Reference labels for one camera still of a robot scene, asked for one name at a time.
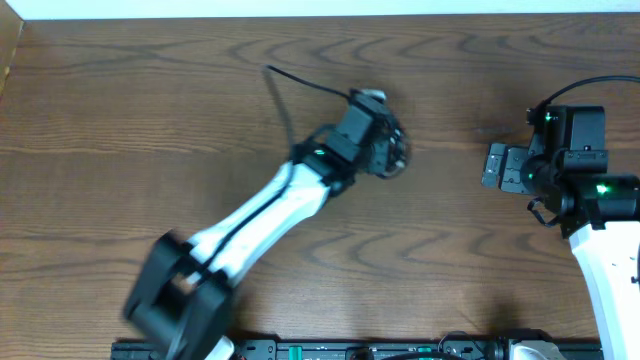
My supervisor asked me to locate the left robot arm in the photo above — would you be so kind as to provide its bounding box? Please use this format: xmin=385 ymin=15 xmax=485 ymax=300
xmin=123 ymin=95 xmax=408 ymax=359

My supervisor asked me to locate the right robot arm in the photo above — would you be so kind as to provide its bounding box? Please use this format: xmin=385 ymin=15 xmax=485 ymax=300
xmin=481 ymin=105 xmax=639 ymax=359

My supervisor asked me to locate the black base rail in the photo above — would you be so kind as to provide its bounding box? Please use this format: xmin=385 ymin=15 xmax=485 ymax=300
xmin=109 ymin=327 xmax=604 ymax=360

